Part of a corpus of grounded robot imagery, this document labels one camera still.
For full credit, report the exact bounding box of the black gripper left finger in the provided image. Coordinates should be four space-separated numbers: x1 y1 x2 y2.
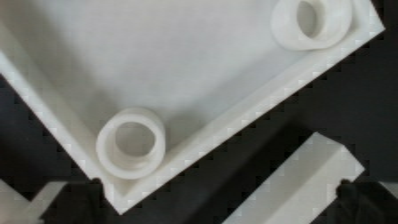
0 179 66 224

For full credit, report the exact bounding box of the white L-shaped obstacle fence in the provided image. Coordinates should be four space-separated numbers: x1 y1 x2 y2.
222 133 364 224

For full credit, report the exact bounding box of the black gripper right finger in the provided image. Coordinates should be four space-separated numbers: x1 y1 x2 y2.
334 179 398 224

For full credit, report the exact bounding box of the white square table top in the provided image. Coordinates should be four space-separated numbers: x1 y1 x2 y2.
0 0 384 212

